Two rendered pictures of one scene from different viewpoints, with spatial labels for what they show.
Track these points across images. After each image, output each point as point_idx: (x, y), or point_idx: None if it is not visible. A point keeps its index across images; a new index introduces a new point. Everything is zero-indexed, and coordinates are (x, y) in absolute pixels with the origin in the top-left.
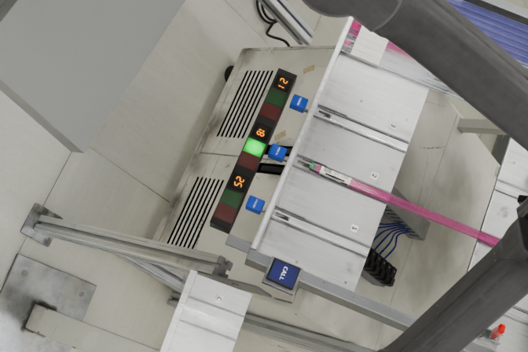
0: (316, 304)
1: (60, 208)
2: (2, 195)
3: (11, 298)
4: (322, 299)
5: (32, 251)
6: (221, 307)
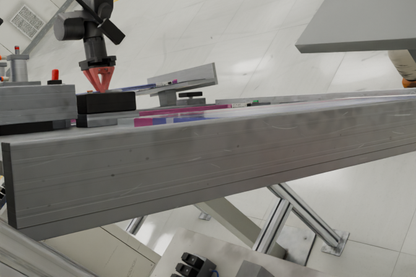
0: (176, 243)
1: (346, 253)
2: (353, 211)
3: (291, 234)
4: (177, 250)
5: (318, 242)
6: (190, 80)
